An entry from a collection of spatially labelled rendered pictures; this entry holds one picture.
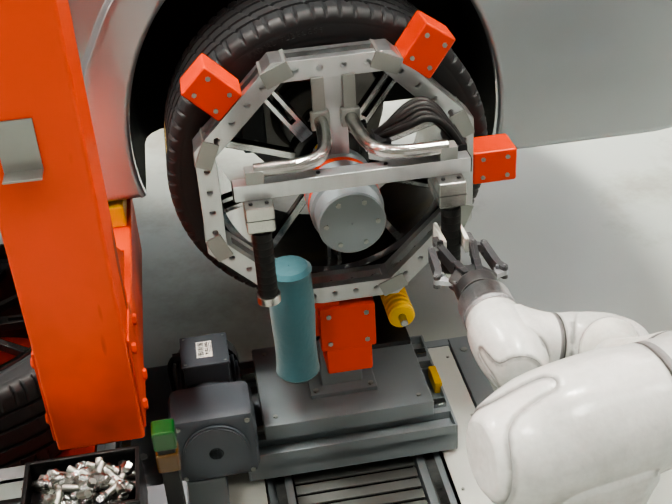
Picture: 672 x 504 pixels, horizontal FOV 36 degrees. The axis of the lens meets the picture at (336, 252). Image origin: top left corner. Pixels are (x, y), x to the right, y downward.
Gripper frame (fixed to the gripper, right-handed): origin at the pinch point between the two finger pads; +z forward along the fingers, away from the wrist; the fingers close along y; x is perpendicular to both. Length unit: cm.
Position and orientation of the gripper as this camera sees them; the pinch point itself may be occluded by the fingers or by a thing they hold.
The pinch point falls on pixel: (450, 236)
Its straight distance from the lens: 190.1
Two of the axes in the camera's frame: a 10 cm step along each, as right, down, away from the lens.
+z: -1.7, -5.2, 8.4
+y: 9.8, -1.4, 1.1
